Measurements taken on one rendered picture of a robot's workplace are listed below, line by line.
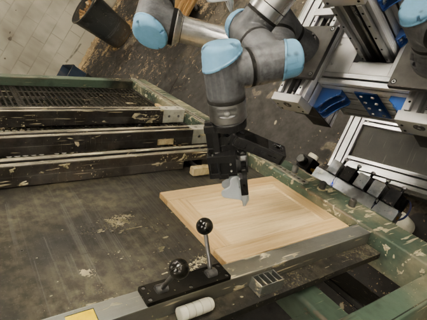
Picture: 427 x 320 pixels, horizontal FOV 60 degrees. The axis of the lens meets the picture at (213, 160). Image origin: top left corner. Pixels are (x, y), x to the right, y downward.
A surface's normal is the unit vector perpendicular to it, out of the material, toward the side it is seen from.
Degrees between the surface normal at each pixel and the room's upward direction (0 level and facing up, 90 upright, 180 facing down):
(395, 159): 0
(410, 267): 31
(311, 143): 0
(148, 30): 84
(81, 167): 90
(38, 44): 90
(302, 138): 0
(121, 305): 59
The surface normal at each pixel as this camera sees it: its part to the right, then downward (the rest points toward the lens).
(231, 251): 0.16, -0.91
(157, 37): -0.25, 0.87
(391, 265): -0.82, 0.08
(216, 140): -0.04, 0.49
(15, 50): 0.63, 0.25
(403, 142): -0.62, -0.40
